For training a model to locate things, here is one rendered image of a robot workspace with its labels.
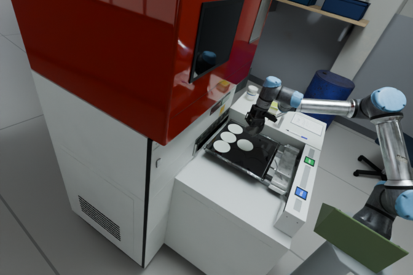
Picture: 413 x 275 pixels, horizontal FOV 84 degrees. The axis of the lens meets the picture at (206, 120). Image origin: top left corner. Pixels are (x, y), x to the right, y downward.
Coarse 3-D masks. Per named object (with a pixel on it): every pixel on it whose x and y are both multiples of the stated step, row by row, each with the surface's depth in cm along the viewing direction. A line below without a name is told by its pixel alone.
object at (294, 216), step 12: (312, 156) 133; (300, 168) 122; (312, 168) 124; (300, 180) 115; (312, 180) 117; (288, 204) 102; (300, 204) 104; (288, 216) 100; (300, 216) 98; (288, 228) 103
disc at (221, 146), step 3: (216, 141) 136; (219, 141) 136; (222, 141) 137; (213, 144) 133; (216, 144) 134; (219, 144) 134; (222, 144) 135; (225, 144) 135; (228, 144) 135; (216, 147) 132; (219, 147) 132; (222, 147) 132; (225, 147) 133; (228, 147) 133; (219, 150) 130; (222, 150) 130; (225, 150) 131; (228, 150) 131
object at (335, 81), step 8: (320, 72) 305; (328, 72) 311; (312, 80) 307; (320, 80) 291; (328, 80) 287; (336, 80) 293; (344, 80) 298; (312, 88) 304; (320, 88) 293; (328, 88) 286; (336, 88) 281; (344, 88) 280; (352, 88) 284; (304, 96) 321; (312, 96) 304; (320, 96) 295; (328, 96) 290; (336, 96) 287; (344, 96) 288; (304, 112) 319; (320, 120) 310; (328, 120) 310
